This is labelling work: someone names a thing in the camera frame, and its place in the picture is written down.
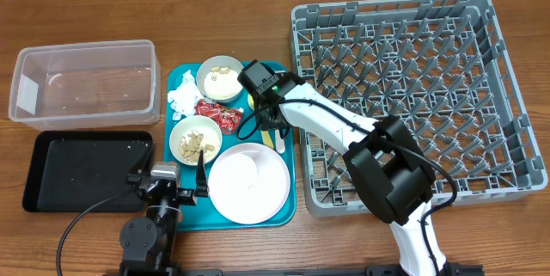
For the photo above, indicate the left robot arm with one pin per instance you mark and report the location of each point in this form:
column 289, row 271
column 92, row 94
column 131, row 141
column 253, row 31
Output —
column 148, row 241

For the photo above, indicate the red snack wrapper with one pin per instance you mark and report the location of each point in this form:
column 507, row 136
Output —
column 228, row 119

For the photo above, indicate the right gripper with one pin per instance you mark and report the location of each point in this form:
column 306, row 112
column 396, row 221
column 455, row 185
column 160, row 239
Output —
column 265, row 124

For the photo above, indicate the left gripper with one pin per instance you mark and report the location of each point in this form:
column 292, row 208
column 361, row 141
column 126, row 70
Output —
column 143, row 165

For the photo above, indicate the grey bowl with rice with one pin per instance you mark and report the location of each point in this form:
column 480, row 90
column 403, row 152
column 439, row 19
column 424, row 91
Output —
column 217, row 78

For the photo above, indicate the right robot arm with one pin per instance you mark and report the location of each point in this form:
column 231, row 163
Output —
column 390, row 173

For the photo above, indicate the black plastic tray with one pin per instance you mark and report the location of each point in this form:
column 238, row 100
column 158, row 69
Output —
column 70, row 171

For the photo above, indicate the teal plastic tray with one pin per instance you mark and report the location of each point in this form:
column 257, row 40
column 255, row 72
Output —
column 204, row 215

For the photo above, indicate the clear plastic bin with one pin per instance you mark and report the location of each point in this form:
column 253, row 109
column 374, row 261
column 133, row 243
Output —
column 86, row 85

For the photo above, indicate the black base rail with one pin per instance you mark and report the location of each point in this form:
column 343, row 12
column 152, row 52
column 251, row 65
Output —
column 279, row 272

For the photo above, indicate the pink round plate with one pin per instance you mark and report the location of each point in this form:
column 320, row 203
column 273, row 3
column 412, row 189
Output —
column 249, row 183

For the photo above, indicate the green bowl with nuts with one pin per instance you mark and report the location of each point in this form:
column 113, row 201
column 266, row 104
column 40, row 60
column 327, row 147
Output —
column 194, row 136

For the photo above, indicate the yellow plastic spoon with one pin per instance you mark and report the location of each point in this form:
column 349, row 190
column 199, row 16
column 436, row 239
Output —
column 265, row 135

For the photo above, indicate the crumpled white napkin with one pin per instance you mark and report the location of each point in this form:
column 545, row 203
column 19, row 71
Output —
column 185, row 98

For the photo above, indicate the grey dishwasher rack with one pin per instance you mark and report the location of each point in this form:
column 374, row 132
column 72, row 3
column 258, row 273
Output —
column 441, row 66

